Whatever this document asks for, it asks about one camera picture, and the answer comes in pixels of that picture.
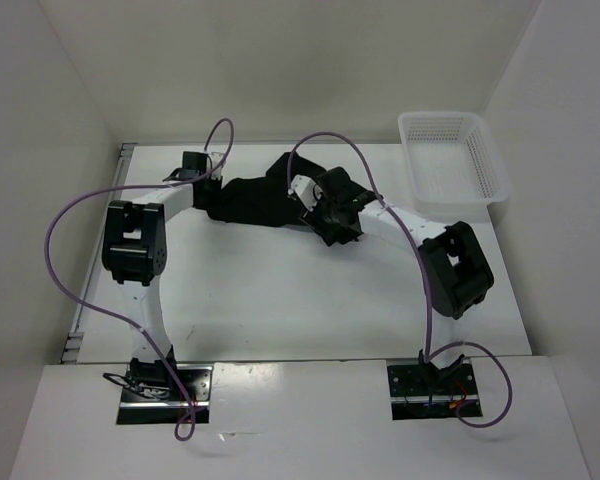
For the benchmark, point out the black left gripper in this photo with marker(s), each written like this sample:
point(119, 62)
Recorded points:
point(214, 182)

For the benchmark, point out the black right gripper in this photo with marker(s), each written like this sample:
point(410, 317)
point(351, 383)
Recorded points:
point(313, 220)

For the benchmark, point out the black shorts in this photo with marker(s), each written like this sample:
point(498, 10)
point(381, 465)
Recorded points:
point(259, 201)

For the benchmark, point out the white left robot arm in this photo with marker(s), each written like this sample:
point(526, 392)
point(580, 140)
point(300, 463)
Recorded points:
point(134, 252)

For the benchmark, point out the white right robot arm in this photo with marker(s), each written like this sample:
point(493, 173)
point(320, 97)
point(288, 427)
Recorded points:
point(455, 271)

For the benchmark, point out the white plastic basket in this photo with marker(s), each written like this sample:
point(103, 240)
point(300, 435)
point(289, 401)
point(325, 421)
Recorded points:
point(453, 162)

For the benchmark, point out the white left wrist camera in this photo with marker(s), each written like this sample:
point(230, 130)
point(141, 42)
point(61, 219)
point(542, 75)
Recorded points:
point(215, 163)

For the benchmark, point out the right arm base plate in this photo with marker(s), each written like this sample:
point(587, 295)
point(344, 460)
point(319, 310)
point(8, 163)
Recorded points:
point(412, 399)

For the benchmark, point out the aluminium frame rail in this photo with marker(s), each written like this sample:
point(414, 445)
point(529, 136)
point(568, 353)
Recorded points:
point(75, 335)

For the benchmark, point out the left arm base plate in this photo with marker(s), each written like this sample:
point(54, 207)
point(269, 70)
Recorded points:
point(144, 404)

